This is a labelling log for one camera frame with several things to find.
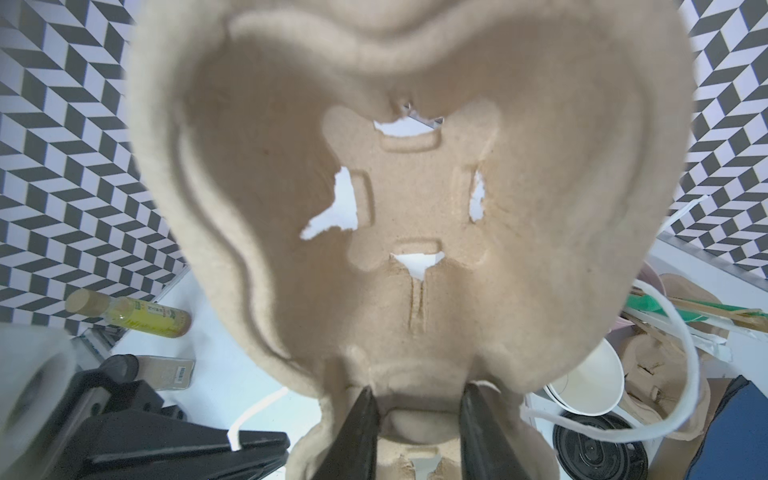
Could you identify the stack of black cup lids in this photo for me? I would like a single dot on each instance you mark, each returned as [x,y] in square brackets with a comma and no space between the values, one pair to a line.
[584,458]

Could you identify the stack of black paper cups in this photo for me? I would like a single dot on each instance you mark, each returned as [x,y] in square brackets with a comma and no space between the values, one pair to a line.
[594,387]

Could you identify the dark lid glass jar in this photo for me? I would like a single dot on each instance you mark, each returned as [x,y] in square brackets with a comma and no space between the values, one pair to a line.
[165,373]

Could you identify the yellow liquid bottle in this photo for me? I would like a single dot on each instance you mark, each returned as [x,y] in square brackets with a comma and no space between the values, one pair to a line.
[130,313]

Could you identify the dark blue napkin stack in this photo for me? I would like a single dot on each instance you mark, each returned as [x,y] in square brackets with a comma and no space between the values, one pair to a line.
[735,444]

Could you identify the brown pulp cup carrier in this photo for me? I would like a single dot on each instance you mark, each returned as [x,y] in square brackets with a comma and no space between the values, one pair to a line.
[409,196]

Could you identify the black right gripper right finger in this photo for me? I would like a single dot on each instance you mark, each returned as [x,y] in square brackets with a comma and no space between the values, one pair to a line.
[485,451]

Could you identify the white wrapped straw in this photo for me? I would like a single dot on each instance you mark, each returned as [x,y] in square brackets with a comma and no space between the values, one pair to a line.
[711,344]

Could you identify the stack of brown cup carriers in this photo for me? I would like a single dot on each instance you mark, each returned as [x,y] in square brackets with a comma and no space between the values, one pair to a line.
[655,370]

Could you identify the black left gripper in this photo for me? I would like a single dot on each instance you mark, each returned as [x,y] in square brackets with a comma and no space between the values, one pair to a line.
[110,429]

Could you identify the brown cardboard box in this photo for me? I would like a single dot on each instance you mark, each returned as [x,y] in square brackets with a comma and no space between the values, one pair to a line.
[673,457]

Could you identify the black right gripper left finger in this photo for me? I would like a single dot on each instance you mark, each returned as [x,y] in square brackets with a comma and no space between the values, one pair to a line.
[351,444]

